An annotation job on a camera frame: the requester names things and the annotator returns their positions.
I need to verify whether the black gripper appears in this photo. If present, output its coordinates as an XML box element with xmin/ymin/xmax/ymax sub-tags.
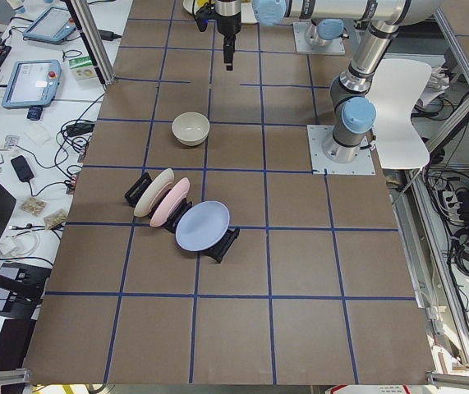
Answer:
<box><xmin>215</xmin><ymin>0</ymin><xmax>241</xmax><ymax>71</ymax></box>

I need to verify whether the white ceramic bowl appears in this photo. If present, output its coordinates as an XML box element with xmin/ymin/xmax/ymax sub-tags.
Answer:
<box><xmin>172</xmin><ymin>112</ymin><xmax>210</xmax><ymax>147</ymax></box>

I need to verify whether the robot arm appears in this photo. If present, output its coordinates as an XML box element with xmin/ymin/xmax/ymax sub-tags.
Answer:
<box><xmin>252</xmin><ymin>0</ymin><xmax>441</xmax><ymax>163</ymax></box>
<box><xmin>200</xmin><ymin>1</ymin><xmax>343</xmax><ymax>71</ymax></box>

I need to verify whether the black power adapter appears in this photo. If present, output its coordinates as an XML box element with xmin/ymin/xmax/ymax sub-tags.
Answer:
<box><xmin>99</xmin><ymin>30</ymin><xmax>122</xmax><ymax>41</ymax></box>

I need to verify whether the green white small box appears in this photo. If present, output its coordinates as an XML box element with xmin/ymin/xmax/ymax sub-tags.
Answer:
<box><xmin>68</xmin><ymin>56</ymin><xmax>97</xmax><ymax>80</ymax></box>

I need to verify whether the pink plate in rack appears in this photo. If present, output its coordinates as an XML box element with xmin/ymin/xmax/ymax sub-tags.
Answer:
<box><xmin>149</xmin><ymin>177</ymin><xmax>191</xmax><ymax>227</ymax></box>

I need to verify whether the white plastic chair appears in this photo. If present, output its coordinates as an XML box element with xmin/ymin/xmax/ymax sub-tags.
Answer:
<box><xmin>366</xmin><ymin>58</ymin><xmax>431</xmax><ymax>170</ymax></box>

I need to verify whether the teach pendant tablet far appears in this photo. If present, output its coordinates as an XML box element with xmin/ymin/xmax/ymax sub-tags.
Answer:
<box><xmin>22</xmin><ymin>7</ymin><xmax>76</xmax><ymax>44</ymax></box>

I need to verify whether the teach pendant tablet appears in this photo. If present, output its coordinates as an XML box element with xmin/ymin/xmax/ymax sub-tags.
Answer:
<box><xmin>22</xmin><ymin>7</ymin><xmax>76</xmax><ymax>44</ymax></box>
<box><xmin>2</xmin><ymin>59</ymin><xmax>62</xmax><ymax>109</ymax></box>

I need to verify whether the beige plate in rack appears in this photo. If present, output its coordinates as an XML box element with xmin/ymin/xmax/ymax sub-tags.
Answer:
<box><xmin>134</xmin><ymin>168</ymin><xmax>174</xmax><ymax>218</ymax></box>

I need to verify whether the lavender plate in rack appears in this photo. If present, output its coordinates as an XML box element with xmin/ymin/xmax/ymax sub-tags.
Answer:
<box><xmin>176</xmin><ymin>200</ymin><xmax>230</xmax><ymax>252</ymax></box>

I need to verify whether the teach pendant tablet near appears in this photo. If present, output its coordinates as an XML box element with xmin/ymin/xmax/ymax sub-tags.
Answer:
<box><xmin>2</xmin><ymin>59</ymin><xmax>62</xmax><ymax>109</ymax></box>

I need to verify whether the black dish rack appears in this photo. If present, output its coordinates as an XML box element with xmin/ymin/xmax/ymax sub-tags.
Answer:
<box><xmin>124</xmin><ymin>172</ymin><xmax>240</xmax><ymax>263</ymax></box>

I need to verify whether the black phone on desk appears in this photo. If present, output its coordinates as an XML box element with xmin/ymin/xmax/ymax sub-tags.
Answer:
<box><xmin>11</xmin><ymin>155</ymin><xmax>34</xmax><ymax>183</ymax></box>

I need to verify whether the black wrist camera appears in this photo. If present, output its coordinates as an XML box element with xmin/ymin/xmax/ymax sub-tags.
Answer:
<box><xmin>192</xmin><ymin>2</ymin><xmax>214</xmax><ymax>32</ymax></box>

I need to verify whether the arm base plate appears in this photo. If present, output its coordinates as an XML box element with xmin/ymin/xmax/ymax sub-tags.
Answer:
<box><xmin>307</xmin><ymin>125</ymin><xmax>375</xmax><ymax>176</ymax></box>
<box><xmin>292</xmin><ymin>19</ymin><xmax>345</xmax><ymax>56</ymax></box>

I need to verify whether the aluminium frame post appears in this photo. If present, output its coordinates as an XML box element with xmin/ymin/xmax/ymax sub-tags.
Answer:
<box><xmin>65</xmin><ymin>0</ymin><xmax>115</xmax><ymax>86</ymax></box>

